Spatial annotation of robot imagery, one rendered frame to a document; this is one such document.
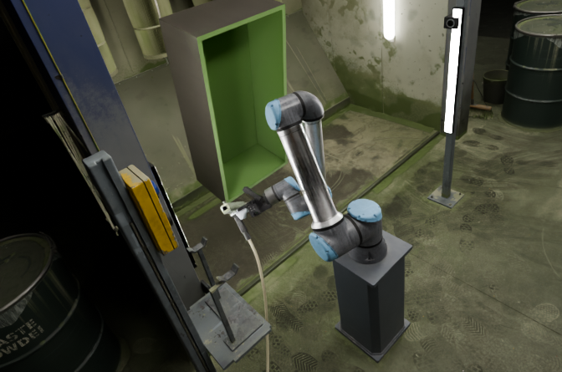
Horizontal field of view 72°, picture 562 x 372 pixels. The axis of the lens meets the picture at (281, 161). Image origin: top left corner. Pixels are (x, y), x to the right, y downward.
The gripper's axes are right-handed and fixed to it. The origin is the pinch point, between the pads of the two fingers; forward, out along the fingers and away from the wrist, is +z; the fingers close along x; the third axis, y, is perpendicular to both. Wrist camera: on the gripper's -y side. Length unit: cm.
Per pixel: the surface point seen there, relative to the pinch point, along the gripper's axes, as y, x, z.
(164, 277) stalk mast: 15, -84, 4
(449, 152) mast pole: 30, 93, -134
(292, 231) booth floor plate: 25, 95, -6
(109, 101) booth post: -51, -72, 1
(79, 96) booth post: -54, -80, 6
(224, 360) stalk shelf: 50, -61, 10
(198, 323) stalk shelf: 36, -50, 18
